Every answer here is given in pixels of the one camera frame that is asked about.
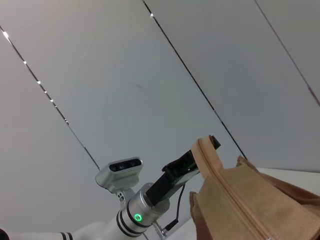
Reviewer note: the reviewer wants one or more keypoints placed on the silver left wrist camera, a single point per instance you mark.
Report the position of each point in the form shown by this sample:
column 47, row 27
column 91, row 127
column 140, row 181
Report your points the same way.
column 122, row 170

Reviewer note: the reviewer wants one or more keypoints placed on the khaki canvas food bag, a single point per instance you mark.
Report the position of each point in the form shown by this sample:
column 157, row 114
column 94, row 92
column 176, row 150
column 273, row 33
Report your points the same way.
column 250, row 205

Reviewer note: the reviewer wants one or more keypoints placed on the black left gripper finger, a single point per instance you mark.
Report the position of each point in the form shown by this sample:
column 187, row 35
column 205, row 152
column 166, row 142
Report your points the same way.
column 180, row 165

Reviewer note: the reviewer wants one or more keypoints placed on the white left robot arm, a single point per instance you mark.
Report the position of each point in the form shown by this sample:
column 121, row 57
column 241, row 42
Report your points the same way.
column 140, row 205

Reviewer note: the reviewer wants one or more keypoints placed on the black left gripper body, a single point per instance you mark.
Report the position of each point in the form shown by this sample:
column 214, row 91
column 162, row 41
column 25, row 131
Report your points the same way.
column 160, row 190

